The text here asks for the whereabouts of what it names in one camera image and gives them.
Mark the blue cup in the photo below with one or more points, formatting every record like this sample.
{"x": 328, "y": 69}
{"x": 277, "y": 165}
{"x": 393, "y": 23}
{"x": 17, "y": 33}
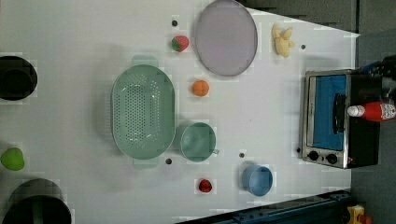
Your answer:
{"x": 257, "y": 180}

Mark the green plush pear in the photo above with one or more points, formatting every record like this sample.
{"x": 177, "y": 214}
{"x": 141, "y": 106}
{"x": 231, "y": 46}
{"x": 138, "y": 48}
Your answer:
{"x": 13, "y": 159}

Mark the yellow plush banana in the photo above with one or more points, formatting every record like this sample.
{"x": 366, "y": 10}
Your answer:
{"x": 282, "y": 41}

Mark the silver black toaster oven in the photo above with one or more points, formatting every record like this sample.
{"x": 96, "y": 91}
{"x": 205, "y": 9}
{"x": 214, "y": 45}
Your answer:
{"x": 330, "y": 136}

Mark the small red plush fruit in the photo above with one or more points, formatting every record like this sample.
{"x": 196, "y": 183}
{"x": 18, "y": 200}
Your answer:
{"x": 205, "y": 186}

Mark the black round base upper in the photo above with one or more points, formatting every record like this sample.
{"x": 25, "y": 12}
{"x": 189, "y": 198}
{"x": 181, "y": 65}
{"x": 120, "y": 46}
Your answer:
{"x": 18, "y": 78}

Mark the green perforated colander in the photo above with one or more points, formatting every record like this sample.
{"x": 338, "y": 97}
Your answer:
{"x": 143, "y": 112}

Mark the red plush ketchup bottle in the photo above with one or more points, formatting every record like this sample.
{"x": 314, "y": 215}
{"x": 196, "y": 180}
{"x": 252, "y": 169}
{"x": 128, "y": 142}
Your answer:
{"x": 375, "y": 111}

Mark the red green plush strawberry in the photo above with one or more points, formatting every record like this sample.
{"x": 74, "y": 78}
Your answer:
{"x": 180, "y": 43}

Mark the green cup with handle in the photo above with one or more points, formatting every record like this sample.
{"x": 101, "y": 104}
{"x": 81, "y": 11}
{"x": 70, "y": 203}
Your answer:
{"x": 197, "y": 141}

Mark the grey round plate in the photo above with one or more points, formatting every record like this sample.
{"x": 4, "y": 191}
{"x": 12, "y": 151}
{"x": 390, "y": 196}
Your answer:
{"x": 226, "y": 38}

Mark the orange plush fruit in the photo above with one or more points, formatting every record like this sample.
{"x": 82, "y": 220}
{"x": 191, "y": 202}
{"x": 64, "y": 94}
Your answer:
{"x": 200, "y": 88}

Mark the blue metal frame rail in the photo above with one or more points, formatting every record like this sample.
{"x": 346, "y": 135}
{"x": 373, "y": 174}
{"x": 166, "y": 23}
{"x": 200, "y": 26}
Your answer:
{"x": 326, "y": 208}

